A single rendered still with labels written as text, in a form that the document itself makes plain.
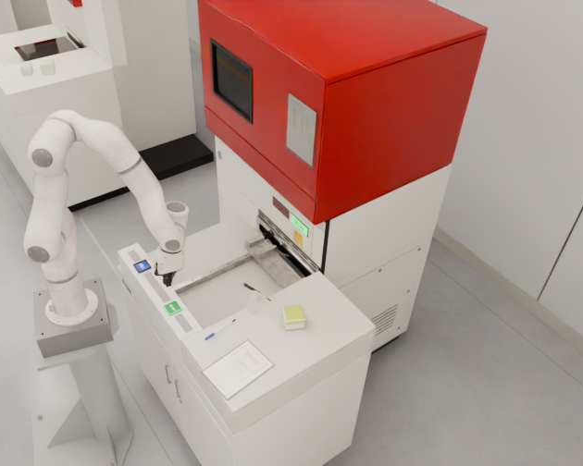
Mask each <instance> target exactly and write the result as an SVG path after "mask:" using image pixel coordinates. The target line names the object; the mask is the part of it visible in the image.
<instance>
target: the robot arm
mask: <svg viewBox="0 0 583 466"><path fill-rule="evenodd" d="M74 141H82V142H83V143H84V144H85V145H86V146H87V147H88V148H89V149H91V150H92V151H94V152H95V153H99V154H101V155H102V156H103V157H104V158H105V159H106V161H107V162H108V163H109V164H110V165H111V167H112V168H113V169H114V170H115V172H116V173H117V174H118V176H119V177H120V178H121V180H122V181H123V182H124V183H125V185H126V186H127V187H128V188H129V189H130V191H131V192H132V193H133V195H134V196H135V198H136V199H137V202H138V204H139V207H140V211H141V214H142V216H143V220H144V223H145V224H146V225H147V227H148V229H149V230H150V232H151V233H152V234H153V236H154V237H155V239H156V240H157V241H158V242H159V246H158V247H157V250H156V252H155V259H154V268H155V272H154V274H155V276H162V277H163V284H164V285H166V287H167V288H168V286H170V287H171V283H172V279H173V277H174V276H175V274H176V273H177V272H178V271H179V270H181V269H182V268H183V266H184V263H185V250H184V243H185V237H186V229H187V223H188V215H189V208H188V206H187V205H186V204H184V203H182V202H167V203H165V199H164V195H163V191H162V187H161V185H160V183H159V181H158V180H157V178H156V177H155V175H154V174H153V172H152V171H151V169H150V168H149V167H148V165H147V164H146V163H145V162H144V160H143V159H142V157H141V156H140V155H139V153H138V152H137V151H136V149H135V148H134V146H133V145H132V144H131V142H130V141H129V139H128V138H127V137H126V135H125V134H124V133H123V131H122V130H121V129H120V128H119V127H117V126H116V125H114V124H112V123H110V122H106V121H101V120H92V119H88V118H85V117H83V116H80V115H79V114H78V113H76V112H74V111H72V110H58V111H55V112H54V113H52V114H50V115H49V116H48V117H47V118H46V120H45V121H44V123H43V124H42V125H41V126H40V128H39V129H38V131H37V132H36V133H35V135H34V136H33V138H32V139H31V142H30V145H29V148H28V154H27V159H28V164H29V166H30V167H31V169H32V170H33V172H34V178H35V180H34V198H33V204H32V208H31V214H30V218H29V221H28V225H27V228H26V232H25V236H24V241H23V247H24V251H25V253H26V254H27V256H28V257H29V258H30V259H31V260H33V261H34V262H36V263H39V264H41V269H42V273H43V277H44V280H45V283H46V286H47V288H48V291H49V294H50V297H51V300H50V301H48V303H47V304H46V307H45V314H46V317H47V319H48V320H49V321H50V322H51V323H52V324H54V325H59V326H72V325H78V324H80V323H83V322H85V321H86V320H88V319H89V318H90V317H92V316H93V314H94V313H95V312H96V310H97V307H98V299H97V297H96V295H95V294H94V293H93V292H92V291H91V290H89V289H87V288H84V286H83V283H82V280H81V273H80V270H79V267H78V264H77V261H76V245H77V227H76V221H75V218H74V216H73V214H72V212H71V211H70V210H69V209H68V208H67V207H66V206H67V200H68V184H69V176H68V171H67V169H66V168H65V160H66V156H67V154H68V150H69V149H70V147H71V145H72V143H73V142H74Z"/></svg>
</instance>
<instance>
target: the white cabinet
mask: <svg viewBox="0 0 583 466"><path fill-rule="evenodd" d="M118 275H119V280H120V284H121V287H122V292H123V296H124V300H125V303H126V308H127V312H128V316H129V320H130V327H131V332H132V335H133V339H134V344H135V348H136V351H137V356H138V360H139V364H140V367H141V368H142V370H143V372H144V374H145V375H146V377H147V379H148V380H149V382H150V384H151V385H152V387H153V388H154V390H155V392H156V394H157V395H158V396H159V398H160V399H161V401H162V402H163V404H164V406H165V407H166V409H167V411H168V413H169V414H170V416H171V417H172V419H173V421H174V422H175V424H176V425H177V426H178V428H179V429H180V431H181V433H182V435H183V436H184V438H185V439H186V441H187V443H188V444H189V446H190V448H191V449H192V451H193V453H194V455H195V456H196V458H197V459H198V460H199V462H200V463H201V465H202V466H322V465H323V464H325V463H326V462H328V461H329V460H331V459H332V458H334V457H335V456H337V455H338V454H340V453H341V452H342V451H344V450H345V449H346V448H348V447H349V446H350V445H351V444H352V440H353V435H354V428H355V423H356V419H357V414H358V411H359V406H360V401H361V397H362V393H363V389H364V384H365V380H366V373H367V368H368V364H369V360H370V355H371V351H370V352H368V353H367V354H365V355H363V356H362V357H360V358H358V359H357V360H355V361H354V362H351V363H350V364H348V365H347V366H345V367H343V368H342V369H340V370H339V371H338V372H336V373H335V374H332V375H331V376H329V377H327V378H326V379H324V380H323V381H321V382H319V383H318V384H316V385H315V386H312V387H311V388H309V389H307V390H306V391H305V392H304V393H302V394H300V395H299V396H297V397H296V398H294V399H292V400H290V401H288V402H287V403H285V404H284V405H282V406H280V407H279V408H277V409H276V410H274V411H272V412H271V413H269V414H268V415H266V416H265V417H263V418H261V419H260V420H258V421H257V422H255V423H253V424H251V425H249V426H248V427H246V428H245V429H243V430H241V431H240V432H239V433H237V434H236V435H233V434H232V432H231V431H230V429H229V428H228V427H227V425H226V424H225V423H224V421H223V420H222V418H221V417H220V415H219V414H218V412H217V411H216V409H215V408H214V406H213V405H212V403H211V402H210V400H209V399H208V397H207V396H206V395H205V393H204V391H203V390H202V389H201V388H200V386H199V385H198V384H197V382H196V381H195V379H194V378H193V376H192V374H191V373H190V371H189V370H188V369H187V367H186V366H185V364H183V363H182V361H181V360H180V358H179V356H178V355H177V354H176V352H175V351H174V349H172V347H171V346H170V344H169V343H168V341H167V340H166V338H165V337H164V335H163V334H162V332H161V331H160V329H159V328H158V326H157V325H156V324H155V322H154V320H153V319H152V317H151V316H150V314H149V313H148V312H147V311H146V310H145V308H144V307H143V305H142V303H141V302H140V300H139V299H138V298H137V296H136V295H135V293H134V292H133V290H132V289H131V287H130V285H129V284H128V283H127V281H126V280H125V278H124V277H123V275H122V274H121V273H120V272H119V270H118Z"/></svg>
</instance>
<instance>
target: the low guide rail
mask: <svg viewBox="0 0 583 466"><path fill-rule="evenodd" d="M253 259H254V257H253V256H252V255H251V254H250V253H249V252H248V253H246V254H244V255H243V256H241V257H239V258H236V259H234V260H232V261H230V262H228V263H225V264H222V265H221V266H219V267H216V268H214V269H212V270H210V271H208V272H206V273H203V274H201V275H199V276H197V277H194V278H192V279H190V280H188V281H186V282H184V283H181V284H179V285H177V286H176V287H174V288H173V289H174V290H175V291H176V293H177V294H179V293H181V292H183V291H185V290H187V289H189V288H193V287H195V286H197V285H199V284H201V283H203V282H205V281H207V280H209V279H211V278H213V277H215V276H218V275H221V274H223V273H225V272H227V271H229V270H230V269H232V268H235V267H237V266H239V265H241V264H244V263H246V262H249V261H251V260H253Z"/></svg>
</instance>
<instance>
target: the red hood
mask: <svg viewBox="0 0 583 466"><path fill-rule="evenodd" d="M197 6H198V19H199V33H200V47H201V60H202V74H203V87H204V101H205V125H206V127H207V128H208V129H210V130H211V131H212V132H213V133H214V134H215V135H216V136H217V137H218V138H219V139H221V140H222V141H223V142H224V143H225V144H226V145H227V146H228V147H229V148H231V150H232V151H233V152H235V153H236V154H237V155H238V156H239V157H240V158H241V159H242V160H243V161H244V162H245V163H246V164H247V165H248V166H249V167H251V168H252V169H253V170H254V171H255V172H256V173H257V174H258V175H259V176H260V177H261V178H263V179H264V180H265V181H266V182H267V183H268V184H269V185H270V186H271V187H273V188H274V189H275V190H276V191H277V192H278V193H279V194H280V195H281V196H282V197H284V198H285V199H286V200H287V201H288V202H289V203H290V204H291V205H292V206H294V207H295V208H296V209H297V210H298V211H299V212H300V213H301V214H302V215H303V216H305V217H306V218H307V219H308V220H309V221H310V222H311V223H312V224H313V225H314V226H316V225H318V224H320V223H322V222H324V221H327V220H329V219H330V218H332V217H334V216H336V215H340V214H342V213H344V212H346V211H349V210H351V209H353V208H354V207H356V206H358V205H361V204H363V203H365V202H368V201H370V200H373V199H375V198H377V197H378V196H380V195H382V194H385V193H387V192H389V191H391V190H394V189H397V188H399V187H401V186H402V185H404V184H406V183H409V182H411V181H413V180H415V179H417V178H421V177H423V176H425V175H426V174H428V173H431V172H433V171H435V170H437V169H439V168H441V167H444V166H446V165H448V164H450V163H451V162H452V161H453V156H454V152H455V149H456V145H457V142H458V139H459V135H460V132H461V128H462V125H463V122H464V118H465V112H466V109H467V105H468V102H469V98H470V94H471V92H472V88H473V85H474V81H475V77H476V75H477V71H478V65H479V61H480V58H481V55H482V51H483V48H484V44H485V41H486V38H487V31H488V27H486V26H483V25H481V24H479V23H477V22H475V21H473V20H471V19H469V18H466V17H464V16H461V15H459V14H457V13H455V12H453V11H451V10H449V9H447V8H445V7H443V6H439V5H437V4H435V3H433V2H430V1H428V0H197Z"/></svg>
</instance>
